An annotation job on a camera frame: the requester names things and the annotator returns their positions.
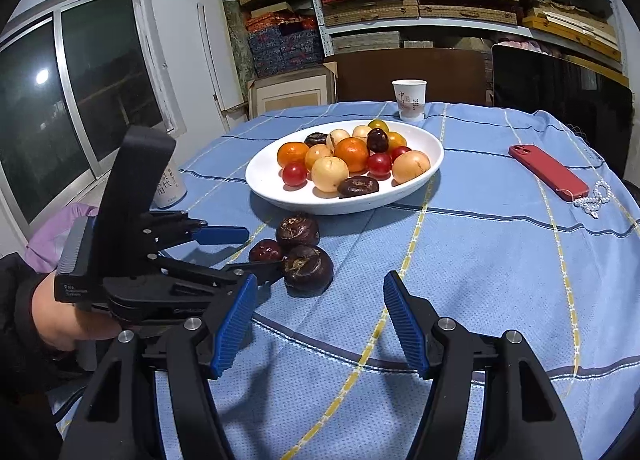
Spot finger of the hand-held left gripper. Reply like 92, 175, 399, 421
160, 259, 286, 301
135, 212, 249, 261

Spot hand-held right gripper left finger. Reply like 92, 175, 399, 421
59, 274, 258, 460

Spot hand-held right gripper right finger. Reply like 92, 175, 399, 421
383, 271, 583, 460

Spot white oval plate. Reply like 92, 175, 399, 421
245, 119, 445, 216

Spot large tan longan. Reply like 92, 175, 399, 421
311, 156, 350, 193

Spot large orange tangerine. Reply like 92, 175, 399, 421
333, 137, 371, 173

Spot person's left hand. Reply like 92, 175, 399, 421
32, 276, 123, 352

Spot white beverage can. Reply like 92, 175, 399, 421
152, 167, 188, 210

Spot purple cloth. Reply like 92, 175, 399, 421
25, 204, 101, 273

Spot blue plaid tablecloth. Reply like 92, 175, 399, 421
50, 101, 640, 460

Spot small orange tangerine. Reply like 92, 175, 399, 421
277, 141, 310, 167

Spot white leaning boards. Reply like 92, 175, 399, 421
197, 2, 251, 131

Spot green patterned board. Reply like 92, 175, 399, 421
222, 0, 258, 86

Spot stack of blue patterned boxes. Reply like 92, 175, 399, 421
245, 12, 326, 80

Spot brown wooden board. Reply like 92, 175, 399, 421
324, 47, 493, 107

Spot red smartphone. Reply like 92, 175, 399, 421
508, 144, 591, 202

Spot white paper cup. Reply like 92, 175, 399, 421
391, 79, 428, 122

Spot black flat screen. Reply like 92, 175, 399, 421
491, 43, 635, 181

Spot white metal shelf rack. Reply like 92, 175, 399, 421
297, 0, 626, 73

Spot stack of yellow wooden boards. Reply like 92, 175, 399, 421
522, 0, 623, 63

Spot aluminium frame window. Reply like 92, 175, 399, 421
0, 0, 187, 251

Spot cardboard picture frame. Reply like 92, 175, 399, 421
247, 62, 338, 120

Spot white bead bracelet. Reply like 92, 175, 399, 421
572, 180, 612, 219

